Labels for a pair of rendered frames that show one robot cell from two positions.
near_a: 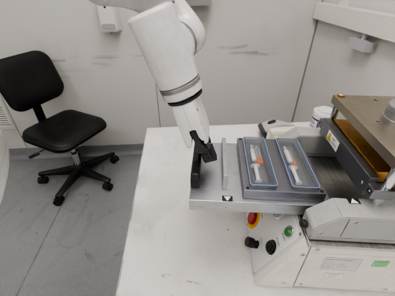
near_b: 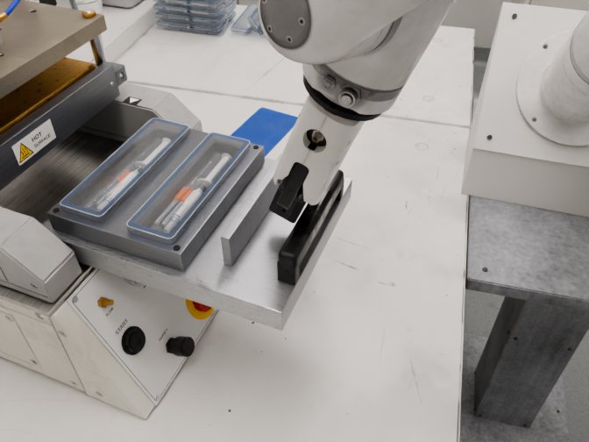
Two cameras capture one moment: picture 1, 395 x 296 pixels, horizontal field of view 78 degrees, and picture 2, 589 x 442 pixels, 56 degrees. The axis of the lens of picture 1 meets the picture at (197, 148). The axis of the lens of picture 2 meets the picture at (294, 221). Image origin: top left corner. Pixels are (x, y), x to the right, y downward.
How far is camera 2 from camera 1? 89 cm
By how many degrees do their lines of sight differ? 100
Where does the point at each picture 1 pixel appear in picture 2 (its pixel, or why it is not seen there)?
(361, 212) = (143, 90)
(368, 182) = (113, 71)
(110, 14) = not seen: outside the picture
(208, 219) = (280, 354)
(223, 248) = not seen: hidden behind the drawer
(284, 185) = (195, 139)
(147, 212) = (418, 414)
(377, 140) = (72, 36)
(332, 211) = (170, 104)
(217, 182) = not seen: hidden behind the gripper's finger
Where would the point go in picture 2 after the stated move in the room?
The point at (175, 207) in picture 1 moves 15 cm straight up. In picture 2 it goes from (346, 407) to (356, 336)
